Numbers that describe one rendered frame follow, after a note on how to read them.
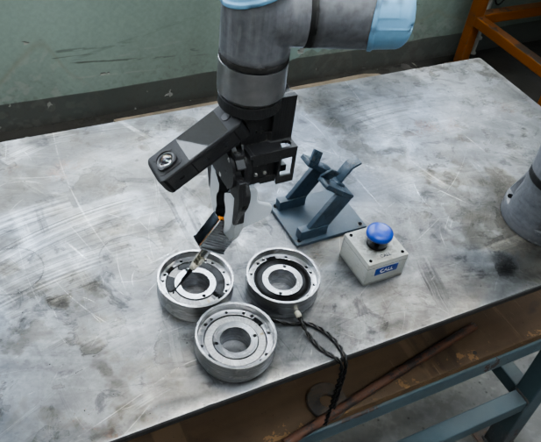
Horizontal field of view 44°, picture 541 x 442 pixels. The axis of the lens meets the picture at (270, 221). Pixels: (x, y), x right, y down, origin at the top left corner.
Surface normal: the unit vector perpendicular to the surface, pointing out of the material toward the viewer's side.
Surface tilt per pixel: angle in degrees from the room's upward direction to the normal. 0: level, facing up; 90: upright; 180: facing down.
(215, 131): 32
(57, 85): 90
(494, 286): 0
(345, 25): 84
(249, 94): 90
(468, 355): 0
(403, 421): 0
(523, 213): 73
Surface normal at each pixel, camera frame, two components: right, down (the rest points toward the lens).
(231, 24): -0.71, 0.43
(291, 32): 0.11, 0.82
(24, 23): 0.43, 0.65
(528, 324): 0.11, -0.72
